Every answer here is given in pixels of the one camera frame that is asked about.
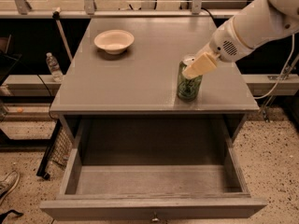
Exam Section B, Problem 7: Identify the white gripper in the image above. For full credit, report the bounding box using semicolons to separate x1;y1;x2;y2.
182;18;252;79

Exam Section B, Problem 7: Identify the green soda can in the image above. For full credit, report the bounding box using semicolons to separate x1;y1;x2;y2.
177;54;202;102

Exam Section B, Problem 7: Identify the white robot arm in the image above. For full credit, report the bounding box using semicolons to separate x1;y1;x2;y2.
182;0;299;79

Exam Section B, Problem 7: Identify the open grey top drawer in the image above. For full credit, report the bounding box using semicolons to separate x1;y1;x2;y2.
40;118;266;221

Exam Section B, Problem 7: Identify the grey cabinet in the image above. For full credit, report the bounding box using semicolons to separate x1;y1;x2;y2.
50;17;258;135

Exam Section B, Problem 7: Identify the white paper bowl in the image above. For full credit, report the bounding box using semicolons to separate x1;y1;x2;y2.
93;30;135;55

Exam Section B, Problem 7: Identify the clear plastic water bottle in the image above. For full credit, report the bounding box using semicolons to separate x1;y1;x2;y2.
46;52;63;82

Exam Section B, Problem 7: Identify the wooden stick with black tip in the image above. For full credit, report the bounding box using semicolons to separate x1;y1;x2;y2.
52;7;73;63

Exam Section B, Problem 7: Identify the black metal stand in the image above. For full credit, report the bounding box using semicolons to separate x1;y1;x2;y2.
36;121;62;180

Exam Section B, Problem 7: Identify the white sneaker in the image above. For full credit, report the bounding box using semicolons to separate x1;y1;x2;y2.
0;171;20;204

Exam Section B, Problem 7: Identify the black cable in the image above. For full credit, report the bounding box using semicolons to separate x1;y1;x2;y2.
36;74;56;120

